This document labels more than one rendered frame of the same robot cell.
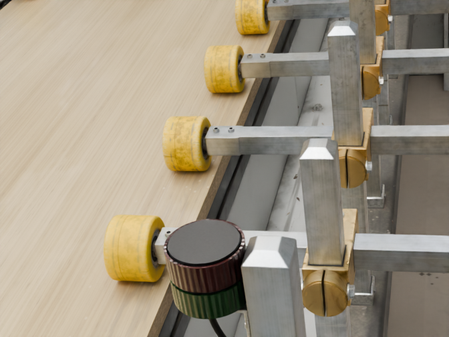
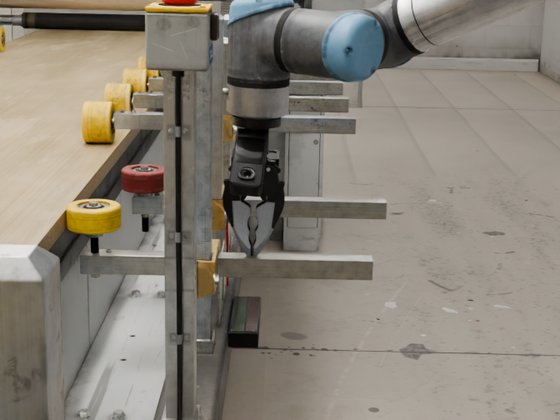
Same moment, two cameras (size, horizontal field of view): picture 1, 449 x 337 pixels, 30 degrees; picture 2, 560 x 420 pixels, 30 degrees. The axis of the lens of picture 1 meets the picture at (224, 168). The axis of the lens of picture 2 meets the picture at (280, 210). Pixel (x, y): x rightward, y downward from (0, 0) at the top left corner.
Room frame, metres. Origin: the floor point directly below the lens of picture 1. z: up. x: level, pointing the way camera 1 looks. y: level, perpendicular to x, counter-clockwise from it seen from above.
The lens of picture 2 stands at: (-1.18, 0.36, 1.30)
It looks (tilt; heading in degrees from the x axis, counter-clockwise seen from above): 15 degrees down; 343
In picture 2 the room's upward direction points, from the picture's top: 1 degrees clockwise
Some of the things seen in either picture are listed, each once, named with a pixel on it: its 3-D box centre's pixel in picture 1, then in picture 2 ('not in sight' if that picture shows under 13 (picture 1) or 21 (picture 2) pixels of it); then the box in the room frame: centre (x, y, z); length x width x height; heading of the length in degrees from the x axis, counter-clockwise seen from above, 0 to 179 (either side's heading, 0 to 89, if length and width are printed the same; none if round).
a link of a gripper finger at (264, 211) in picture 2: not in sight; (263, 224); (0.27, -0.05, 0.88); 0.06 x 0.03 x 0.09; 163
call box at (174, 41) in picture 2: not in sight; (179, 38); (0.00, 0.13, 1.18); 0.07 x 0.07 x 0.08; 73
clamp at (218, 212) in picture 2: not in sight; (211, 207); (0.51, -0.03, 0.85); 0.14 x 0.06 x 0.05; 163
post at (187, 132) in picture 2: not in sight; (180, 256); (-0.01, 0.13, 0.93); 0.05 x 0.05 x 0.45; 73
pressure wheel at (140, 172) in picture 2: not in sight; (145, 198); (0.56, 0.08, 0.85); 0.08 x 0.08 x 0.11
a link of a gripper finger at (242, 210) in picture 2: not in sight; (242, 223); (0.28, -0.02, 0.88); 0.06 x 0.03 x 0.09; 163
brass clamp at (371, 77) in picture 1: (366, 67); not in sight; (1.22, -0.25, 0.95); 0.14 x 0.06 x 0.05; 163
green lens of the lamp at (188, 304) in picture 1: (210, 281); not in sight; (0.50, 0.02, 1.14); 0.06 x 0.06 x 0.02
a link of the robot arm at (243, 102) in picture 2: not in sight; (255, 100); (0.27, -0.04, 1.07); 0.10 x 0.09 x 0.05; 73
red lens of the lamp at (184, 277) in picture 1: (206, 254); not in sight; (0.50, 0.02, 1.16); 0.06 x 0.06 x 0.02
